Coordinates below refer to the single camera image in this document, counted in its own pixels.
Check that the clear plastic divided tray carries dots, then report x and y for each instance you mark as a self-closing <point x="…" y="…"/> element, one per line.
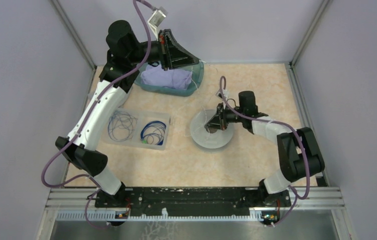
<point x="137" y="128"/>

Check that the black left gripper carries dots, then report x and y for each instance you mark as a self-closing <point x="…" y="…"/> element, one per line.
<point x="172" y="54"/>

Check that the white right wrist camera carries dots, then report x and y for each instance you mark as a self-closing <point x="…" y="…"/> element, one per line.
<point x="224" y="96"/>

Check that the lavender cloth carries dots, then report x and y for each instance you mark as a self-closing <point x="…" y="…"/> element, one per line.
<point x="178" y="79"/>

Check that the blue cable coil green connector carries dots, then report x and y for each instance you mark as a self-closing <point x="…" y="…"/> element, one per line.
<point x="153" y="133"/>

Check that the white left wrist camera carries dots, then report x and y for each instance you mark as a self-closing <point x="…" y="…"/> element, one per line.
<point x="157" y="17"/>

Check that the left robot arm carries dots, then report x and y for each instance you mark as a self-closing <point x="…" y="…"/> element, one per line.
<point x="125" y="56"/>

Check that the teal plastic basin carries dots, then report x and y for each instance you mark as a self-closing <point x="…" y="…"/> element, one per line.
<point x="197" y="78"/>

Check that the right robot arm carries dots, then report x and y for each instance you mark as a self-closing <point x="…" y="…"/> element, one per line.
<point x="299" y="155"/>

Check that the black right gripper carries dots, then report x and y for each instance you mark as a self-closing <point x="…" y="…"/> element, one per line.
<point x="220" y="120"/>

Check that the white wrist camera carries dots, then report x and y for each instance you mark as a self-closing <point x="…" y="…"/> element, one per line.
<point x="224" y="96"/>
<point x="157" y="17"/>

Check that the white perforated cable spool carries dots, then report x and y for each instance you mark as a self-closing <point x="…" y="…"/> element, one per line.
<point x="205" y="139"/>

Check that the white slotted cable duct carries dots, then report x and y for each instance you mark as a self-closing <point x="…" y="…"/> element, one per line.
<point x="112" y="216"/>

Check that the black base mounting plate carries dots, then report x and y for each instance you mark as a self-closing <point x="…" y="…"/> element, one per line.
<point x="191" y="201"/>

